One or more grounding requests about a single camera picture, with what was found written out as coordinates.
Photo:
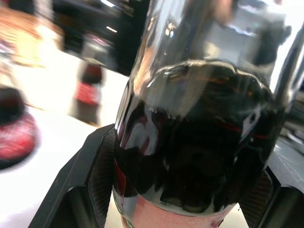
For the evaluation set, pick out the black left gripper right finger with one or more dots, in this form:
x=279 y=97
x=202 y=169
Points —
x=278 y=187

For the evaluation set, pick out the brown cardboard box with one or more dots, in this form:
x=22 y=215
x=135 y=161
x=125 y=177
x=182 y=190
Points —
x=22 y=35

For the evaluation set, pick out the cola bottle with red label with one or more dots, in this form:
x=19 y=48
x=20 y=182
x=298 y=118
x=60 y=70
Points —
x=14 y=128
x=89 y=91
x=199 y=114

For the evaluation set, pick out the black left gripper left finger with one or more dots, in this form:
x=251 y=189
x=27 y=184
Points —
x=71 y=180

